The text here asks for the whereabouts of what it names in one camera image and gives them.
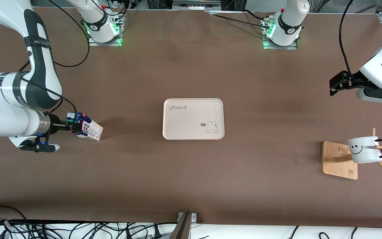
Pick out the blue white milk carton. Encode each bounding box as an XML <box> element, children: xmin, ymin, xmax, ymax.
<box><xmin>66</xmin><ymin>112</ymin><xmax>104</xmax><ymax>142</ymax></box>

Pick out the white smiley face cup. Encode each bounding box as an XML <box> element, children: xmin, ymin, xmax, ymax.
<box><xmin>347</xmin><ymin>136</ymin><xmax>382</xmax><ymax>164</ymax></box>

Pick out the cream rabbit print tray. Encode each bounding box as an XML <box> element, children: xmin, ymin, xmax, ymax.
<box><xmin>162</xmin><ymin>98</ymin><xmax>225</xmax><ymax>140</ymax></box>

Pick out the wooden mug rack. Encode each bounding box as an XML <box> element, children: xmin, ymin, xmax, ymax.
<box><xmin>322</xmin><ymin>128</ymin><xmax>382</xmax><ymax>180</ymax></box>

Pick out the grey metal equipment box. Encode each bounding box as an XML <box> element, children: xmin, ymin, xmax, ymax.
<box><xmin>173</xmin><ymin>0</ymin><xmax>221</xmax><ymax>10</ymax></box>

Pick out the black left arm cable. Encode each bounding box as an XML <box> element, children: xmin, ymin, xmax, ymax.
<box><xmin>339</xmin><ymin>0</ymin><xmax>358</xmax><ymax>83</ymax></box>

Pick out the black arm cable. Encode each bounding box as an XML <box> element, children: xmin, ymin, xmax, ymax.
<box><xmin>339</xmin><ymin>0</ymin><xmax>358</xmax><ymax>83</ymax></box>
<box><xmin>20</xmin><ymin>0</ymin><xmax>91</xmax><ymax>115</ymax></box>

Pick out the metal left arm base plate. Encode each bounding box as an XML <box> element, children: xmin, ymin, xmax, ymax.
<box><xmin>262</xmin><ymin>19</ymin><xmax>298</xmax><ymax>50</ymax></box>

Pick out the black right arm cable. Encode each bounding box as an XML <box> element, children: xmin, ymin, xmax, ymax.
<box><xmin>20</xmin><ymin>0</ymin><xmax>91</xmax><ymax>115</ymax></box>

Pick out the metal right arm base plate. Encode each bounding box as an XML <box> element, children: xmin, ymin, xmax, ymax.
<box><xmin>88</xmin><ymin>20</ymin><xmax>123</xmax><ymax>47</ymax></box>

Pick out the black base power cable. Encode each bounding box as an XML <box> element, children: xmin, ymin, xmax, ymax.
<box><xmin>243</xmin><ymin>9</ymin><xmax>275</xmax><ymax>20</ymax></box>
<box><xmin>211</xmin><ymin>13</ymin><xmax>272</xmax><ymax>30</ymax></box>

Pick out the small metal bracket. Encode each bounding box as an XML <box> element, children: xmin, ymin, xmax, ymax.
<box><xmin>177</xmin><ymin>212</ymin><xmax>197</xmax><ymax>222</ymax></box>

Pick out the dark camera support post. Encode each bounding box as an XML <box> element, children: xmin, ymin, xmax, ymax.
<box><xmin>169</xmin><ymin>212</ymin><xmax>192</xmax><ymax>239</ymax></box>

